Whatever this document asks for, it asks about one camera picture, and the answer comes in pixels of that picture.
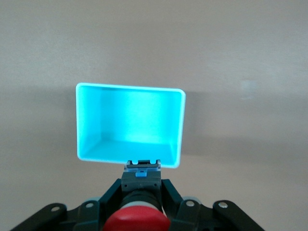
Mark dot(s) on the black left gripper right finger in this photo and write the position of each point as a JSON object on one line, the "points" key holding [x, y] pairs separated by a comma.
{"points": [[192, 216]]}

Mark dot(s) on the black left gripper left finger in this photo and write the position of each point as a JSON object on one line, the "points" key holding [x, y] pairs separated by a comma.
{"points": [[91, 214]]}

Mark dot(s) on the red mushroom push button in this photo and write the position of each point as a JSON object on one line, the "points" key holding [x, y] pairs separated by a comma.
{"points": [[138, 219]]}

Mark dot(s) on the cyan plastic box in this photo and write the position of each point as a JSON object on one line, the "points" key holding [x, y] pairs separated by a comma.
{"points": [[130, 120]]}

